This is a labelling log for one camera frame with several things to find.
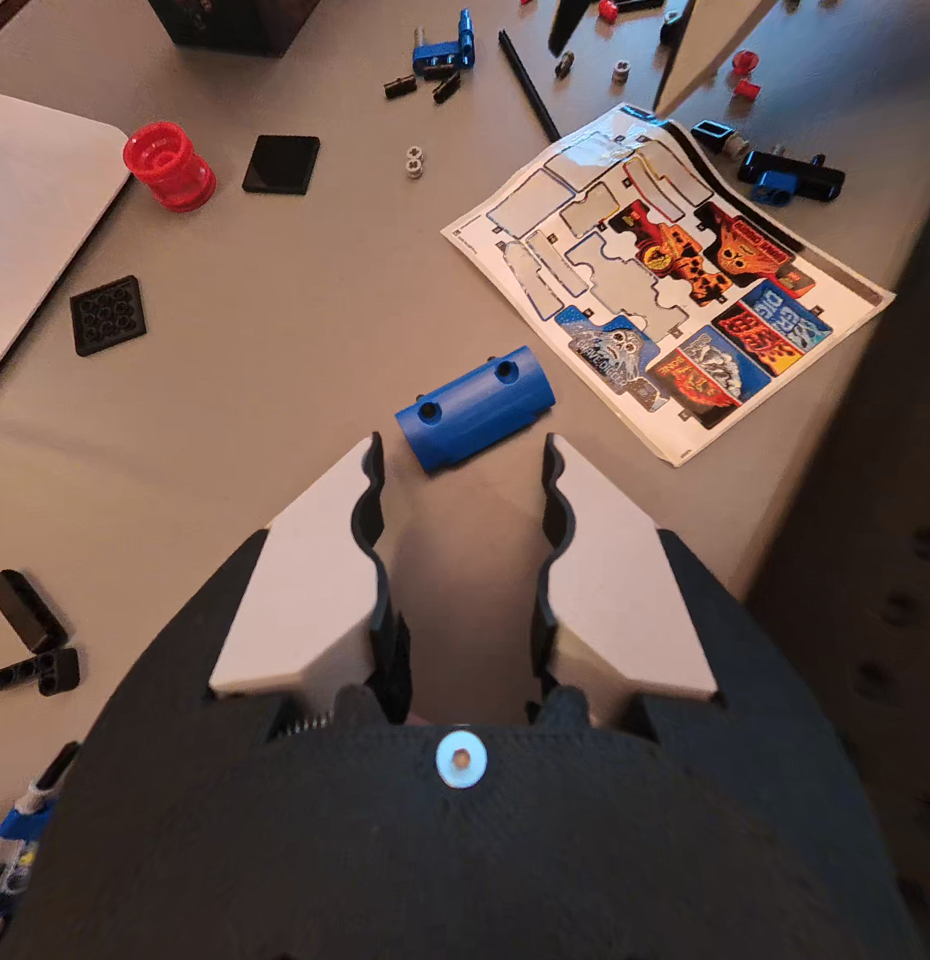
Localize toy brick truck model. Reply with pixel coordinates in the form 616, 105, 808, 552
0, 741, 82, 946

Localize colourful sticker sheet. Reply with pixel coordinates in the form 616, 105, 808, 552
441, 102, 897, 468

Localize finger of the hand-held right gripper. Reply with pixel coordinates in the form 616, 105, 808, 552
652, 0, 781, 114
547, 0, 593, 57

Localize white book stand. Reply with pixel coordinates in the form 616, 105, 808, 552
0, 90, 132, 384

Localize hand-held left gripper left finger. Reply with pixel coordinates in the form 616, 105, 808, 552
208, 431, 394, 695

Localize blue connector brick piece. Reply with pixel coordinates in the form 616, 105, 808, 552
412, 9, 477, 76

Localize blue curved panel piece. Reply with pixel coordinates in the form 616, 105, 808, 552
395, 345, 557, 475

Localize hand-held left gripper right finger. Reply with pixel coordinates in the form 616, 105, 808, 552
530, 433, 718, 705

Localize black angled beam piece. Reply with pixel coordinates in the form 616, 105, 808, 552
0, 646, 82, 697

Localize black toy set box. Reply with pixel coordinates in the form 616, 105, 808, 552
148, 0, 321, 57

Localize red wheel rim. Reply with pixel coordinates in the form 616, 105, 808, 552
122, 120, 217, 213

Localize black square plate piece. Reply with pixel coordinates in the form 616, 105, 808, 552
69, 275, 148, 357

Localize black and blue brick piece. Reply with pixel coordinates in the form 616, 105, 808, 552
737, 148, 847, 205

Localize thin black rod piece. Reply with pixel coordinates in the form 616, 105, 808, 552
498, 28, 562, 144

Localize scattered small brick pieces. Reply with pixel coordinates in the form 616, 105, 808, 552
519, 0, 803, 159

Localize small black tile piece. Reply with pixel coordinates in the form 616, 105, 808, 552
242, 135, 321, 196

